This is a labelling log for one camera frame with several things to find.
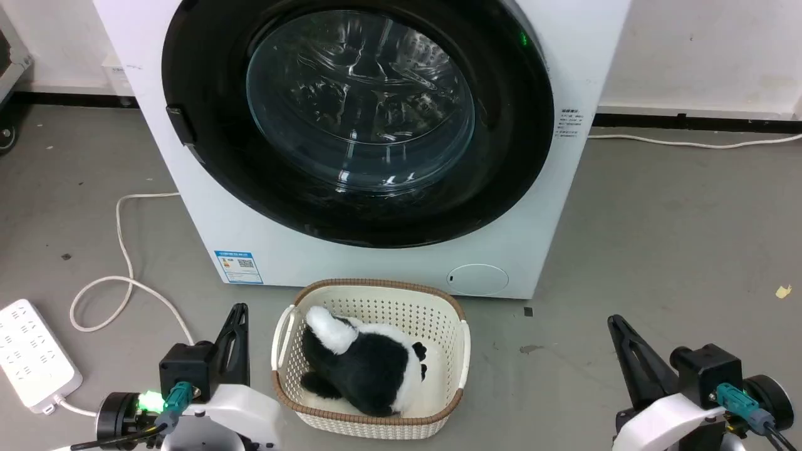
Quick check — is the grey cart with wheel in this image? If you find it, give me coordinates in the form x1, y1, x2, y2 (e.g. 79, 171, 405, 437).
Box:
0, 13, 33, 156

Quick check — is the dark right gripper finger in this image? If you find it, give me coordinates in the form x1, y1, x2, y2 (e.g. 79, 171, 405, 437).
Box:
620, 319, 680, 405
607, 314, 659, 412

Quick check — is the round white filter cover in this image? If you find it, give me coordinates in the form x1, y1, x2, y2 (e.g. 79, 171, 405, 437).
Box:
447, 264, 509, 296

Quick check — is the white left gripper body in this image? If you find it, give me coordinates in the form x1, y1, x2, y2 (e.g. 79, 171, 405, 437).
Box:
162, 383, 284, 451

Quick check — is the blue energy label sticker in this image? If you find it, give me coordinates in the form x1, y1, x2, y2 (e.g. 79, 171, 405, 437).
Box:
214, 251, 264, 285

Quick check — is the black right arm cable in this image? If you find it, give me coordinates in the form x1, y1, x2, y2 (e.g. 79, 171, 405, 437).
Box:
759, 418, 801, 451

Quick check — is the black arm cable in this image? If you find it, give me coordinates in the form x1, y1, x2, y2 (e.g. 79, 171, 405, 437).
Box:
70, 422, 170, 451
759, 418, 801, 451

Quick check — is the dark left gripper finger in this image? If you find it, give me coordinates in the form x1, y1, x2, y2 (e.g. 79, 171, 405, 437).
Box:
212, 307, 237, 390
233, 303, 250, 386

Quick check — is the white power strip cable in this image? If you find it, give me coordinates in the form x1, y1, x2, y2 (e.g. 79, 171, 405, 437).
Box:
55, 192, 195, 418

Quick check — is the black white plush panda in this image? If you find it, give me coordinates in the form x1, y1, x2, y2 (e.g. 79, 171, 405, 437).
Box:
300, 306, 429, 418

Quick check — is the thin white floor cable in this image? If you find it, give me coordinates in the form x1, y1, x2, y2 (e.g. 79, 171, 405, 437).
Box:
588, 133, 802, 150

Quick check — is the white front-load washing machine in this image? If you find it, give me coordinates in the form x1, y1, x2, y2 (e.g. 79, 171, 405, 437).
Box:
92, 0, 632, 300

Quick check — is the round black glass washer door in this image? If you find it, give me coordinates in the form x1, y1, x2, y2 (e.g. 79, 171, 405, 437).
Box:
161, 0, 556, 249

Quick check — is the cream perforated laundry basket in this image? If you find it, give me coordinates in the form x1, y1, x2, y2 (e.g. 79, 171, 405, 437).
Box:
271, 279, 471, 440

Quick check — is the small text sticker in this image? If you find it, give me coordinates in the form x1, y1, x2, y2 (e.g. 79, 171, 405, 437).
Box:
558, 108, 586, 148

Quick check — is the white power strip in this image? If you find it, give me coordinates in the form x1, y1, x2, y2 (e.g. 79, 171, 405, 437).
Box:
0, 299, 83, 415

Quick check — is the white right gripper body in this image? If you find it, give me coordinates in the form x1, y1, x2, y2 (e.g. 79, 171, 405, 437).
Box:
614, 391, 727, 451

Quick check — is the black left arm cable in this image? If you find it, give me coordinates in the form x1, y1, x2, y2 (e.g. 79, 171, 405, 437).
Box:
70, 422, 170, 451

